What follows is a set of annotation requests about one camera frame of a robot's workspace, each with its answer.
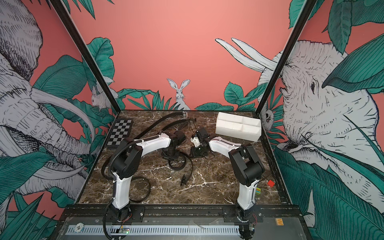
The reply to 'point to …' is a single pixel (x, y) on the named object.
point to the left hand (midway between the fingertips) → (173, 157)
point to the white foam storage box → (241, 126)
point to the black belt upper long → (103, 170)
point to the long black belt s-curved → (184, 179)
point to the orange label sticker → (279, 221)
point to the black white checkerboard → (121, 129)
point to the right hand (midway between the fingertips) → (191, 153)
